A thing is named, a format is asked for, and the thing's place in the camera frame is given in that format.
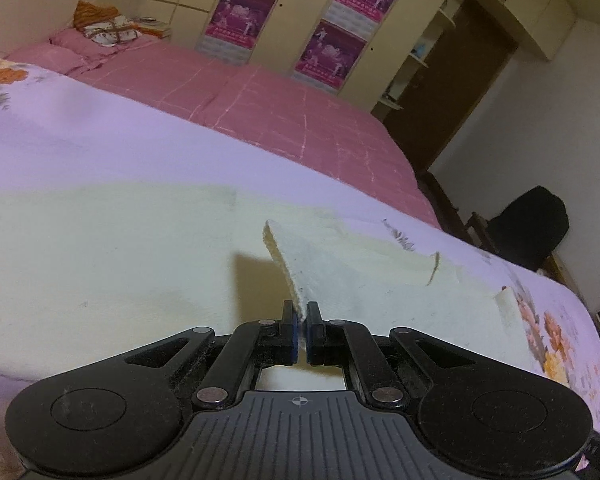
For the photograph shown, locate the black chair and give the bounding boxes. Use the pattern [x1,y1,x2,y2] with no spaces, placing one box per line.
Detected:
[486,185,569,272]

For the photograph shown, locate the orange folded cloth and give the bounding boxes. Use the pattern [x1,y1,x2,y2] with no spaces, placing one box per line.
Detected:
[72,0,120,30]

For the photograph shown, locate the books on nightstand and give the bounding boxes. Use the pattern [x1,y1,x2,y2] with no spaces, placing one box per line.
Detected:
[131,18,172,40]

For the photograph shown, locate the pink checked bedsheet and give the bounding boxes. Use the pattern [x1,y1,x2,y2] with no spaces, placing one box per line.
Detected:
[66,36,439,226]

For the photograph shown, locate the cream wardrobe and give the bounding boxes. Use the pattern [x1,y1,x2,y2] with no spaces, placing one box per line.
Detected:
[138,0,576,110]

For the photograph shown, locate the magenta poster upper left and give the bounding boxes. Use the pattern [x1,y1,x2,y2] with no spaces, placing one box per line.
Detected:
[204,0,276,51]

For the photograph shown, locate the magenta poster lower left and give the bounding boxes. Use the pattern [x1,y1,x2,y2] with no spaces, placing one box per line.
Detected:
[291,21,366,94]

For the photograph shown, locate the white patterned folded cloth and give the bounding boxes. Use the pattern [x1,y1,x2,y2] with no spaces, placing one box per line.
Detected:
[83,15,142,48]

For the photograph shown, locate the pink pillow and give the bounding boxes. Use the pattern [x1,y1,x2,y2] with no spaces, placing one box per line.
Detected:
[6,28,130,75]

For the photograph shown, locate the cream white towel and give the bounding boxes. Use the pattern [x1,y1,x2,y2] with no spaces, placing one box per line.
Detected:
[0,184,533,379]

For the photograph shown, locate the lilac floral blanket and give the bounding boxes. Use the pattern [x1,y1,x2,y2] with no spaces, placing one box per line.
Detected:
[0,58,600,479]

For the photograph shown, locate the dark brown door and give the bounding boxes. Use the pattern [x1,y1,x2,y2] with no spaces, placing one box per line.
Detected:
[384,0,518,174]

